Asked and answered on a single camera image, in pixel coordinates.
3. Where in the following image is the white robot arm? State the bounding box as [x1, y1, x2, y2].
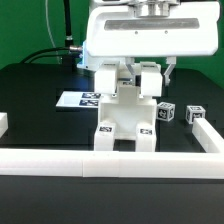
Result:
[82, 0, 221, 82]

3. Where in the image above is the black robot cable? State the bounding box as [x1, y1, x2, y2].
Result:
[20, 0, 84, 64]

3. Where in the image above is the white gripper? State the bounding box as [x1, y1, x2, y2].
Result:
[86, 1, 220, 86]

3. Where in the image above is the white U-shaped obstacle fence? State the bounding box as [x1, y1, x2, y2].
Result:
[0, 118, 224, 179]

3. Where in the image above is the thin white cable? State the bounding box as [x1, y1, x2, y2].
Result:
[45, 0, 63, 64]

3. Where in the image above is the white chair back frame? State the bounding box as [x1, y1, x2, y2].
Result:
[94, 61, 163, 97]

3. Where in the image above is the white sheet with markers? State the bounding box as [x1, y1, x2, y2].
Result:
[56, 91, 100, 108]

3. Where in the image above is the white chair seat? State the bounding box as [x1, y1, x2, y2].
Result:
[98, 81, 157, 140]

